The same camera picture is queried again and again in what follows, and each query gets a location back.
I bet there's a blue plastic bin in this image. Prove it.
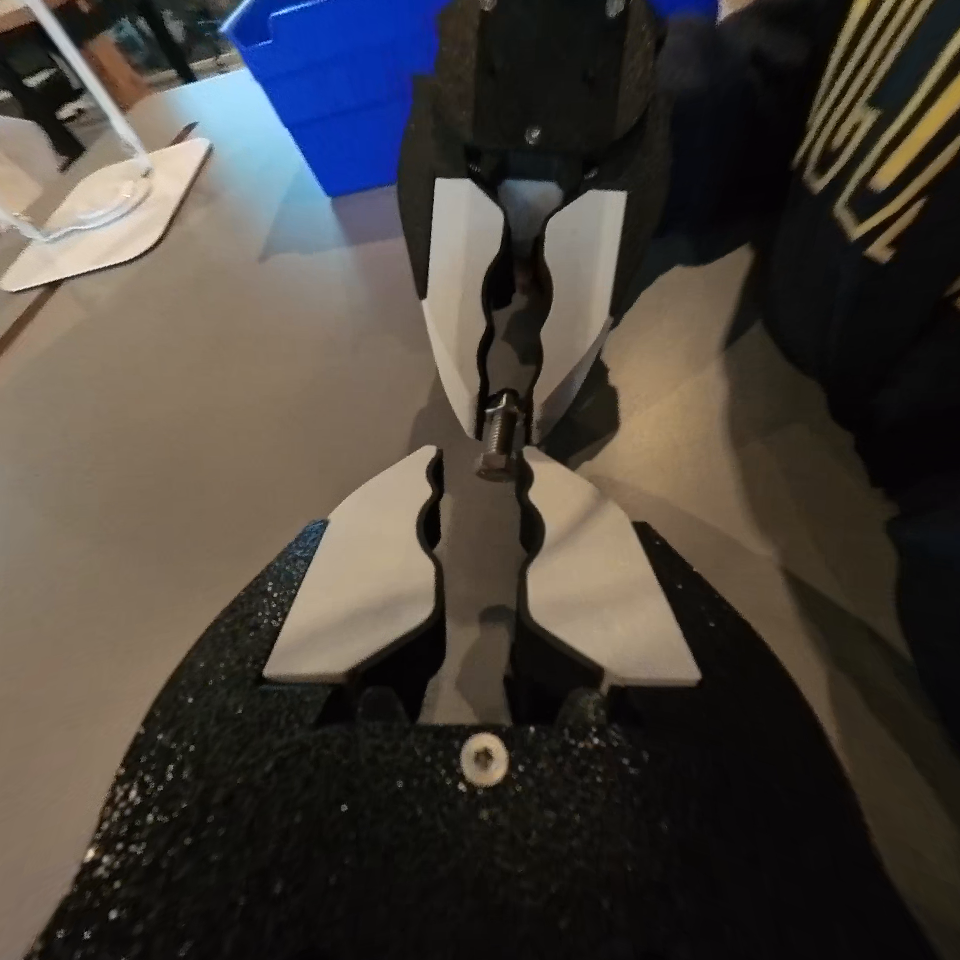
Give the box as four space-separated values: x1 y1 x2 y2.
221 0 721 198

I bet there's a steel hex bolt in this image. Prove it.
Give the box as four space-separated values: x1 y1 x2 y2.
476 405 526 481

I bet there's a white sign stand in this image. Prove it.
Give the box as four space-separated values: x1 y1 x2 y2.
0 0 213 294

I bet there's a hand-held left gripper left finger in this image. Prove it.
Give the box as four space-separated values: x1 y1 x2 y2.
262 444 446 687

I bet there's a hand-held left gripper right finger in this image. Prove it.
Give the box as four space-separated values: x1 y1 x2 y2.
513 450 704 689

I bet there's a navy printed hoodie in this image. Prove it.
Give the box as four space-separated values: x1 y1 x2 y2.
765 0 960 751

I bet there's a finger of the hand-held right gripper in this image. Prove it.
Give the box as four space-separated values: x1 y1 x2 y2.
527 187 629 445
420 177 513 441

